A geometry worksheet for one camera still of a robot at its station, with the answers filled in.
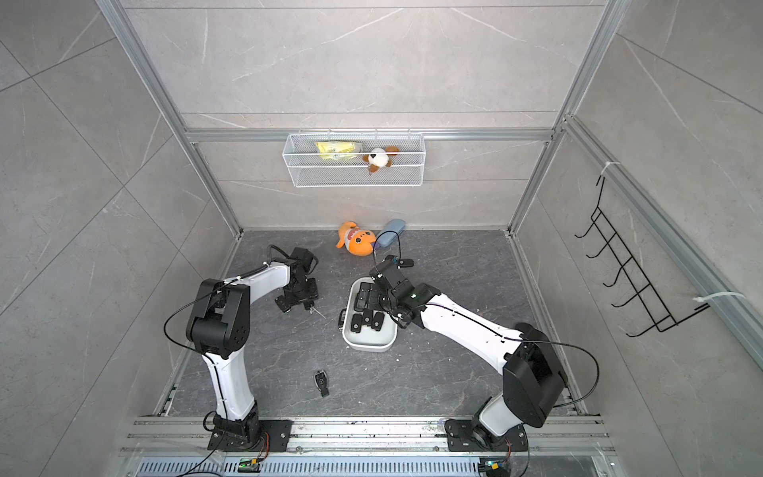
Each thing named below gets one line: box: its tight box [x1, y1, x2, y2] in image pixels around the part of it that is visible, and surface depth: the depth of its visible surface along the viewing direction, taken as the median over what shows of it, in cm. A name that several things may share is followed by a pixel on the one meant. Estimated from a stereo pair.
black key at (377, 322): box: [370, 312, 385, 331], surface depth 94 cm
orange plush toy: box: [335, 220, 376, 257], surface depth 109 cm
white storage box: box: [341, 276, 398, 352], surface depth 92 cm
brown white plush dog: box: [361, 146, 400, 176], surface depth 87 cm
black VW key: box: [361, 309, 374, 327], surface depth 95 cm
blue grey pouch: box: [377, 218, 407, 248], surface depth 120 cm
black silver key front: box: [313, 369, 330, 398], surface depth 83 cm
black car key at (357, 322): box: [350, 313, 363, 333], surface depth 94 cm
